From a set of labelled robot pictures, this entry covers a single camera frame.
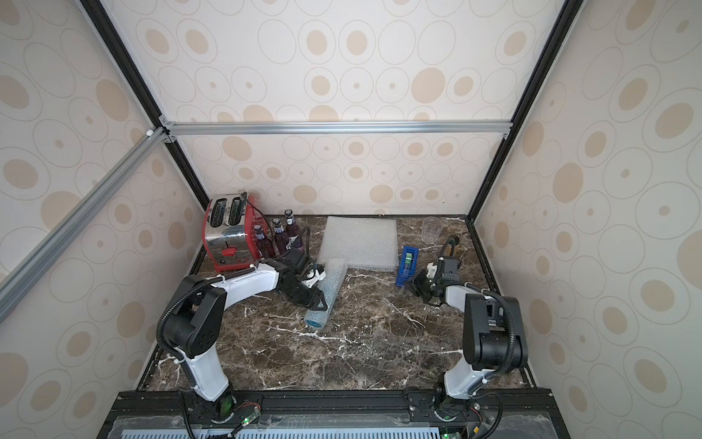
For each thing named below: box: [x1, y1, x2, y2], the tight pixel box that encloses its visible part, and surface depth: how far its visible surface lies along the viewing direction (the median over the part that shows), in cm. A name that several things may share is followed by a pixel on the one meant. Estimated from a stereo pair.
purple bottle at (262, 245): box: [254, 224, 271, 260], surface depth 95 cm
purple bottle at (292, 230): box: [284, 208, 304, 249], surface depth 99 cm
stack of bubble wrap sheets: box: [317, 215, 400, 272], surface depth 112 cm
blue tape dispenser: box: [394, 246, 420, 288], surface depth 99 cm
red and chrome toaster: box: [202, 192, 269, 274], surface depth 96 cm
